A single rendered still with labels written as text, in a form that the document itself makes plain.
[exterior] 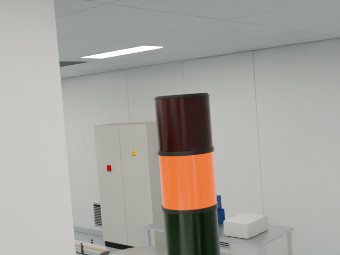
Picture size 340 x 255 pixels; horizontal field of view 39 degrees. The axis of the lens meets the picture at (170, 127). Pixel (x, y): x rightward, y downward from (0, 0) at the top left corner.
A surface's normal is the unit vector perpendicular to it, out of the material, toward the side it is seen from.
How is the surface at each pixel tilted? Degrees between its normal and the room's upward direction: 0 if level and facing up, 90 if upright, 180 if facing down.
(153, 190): 90
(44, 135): 90
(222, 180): 90
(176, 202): 90
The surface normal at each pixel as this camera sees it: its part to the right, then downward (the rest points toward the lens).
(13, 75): 0.76, -0.02
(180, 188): -0.31, 0.07
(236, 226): -0.66, 0.09
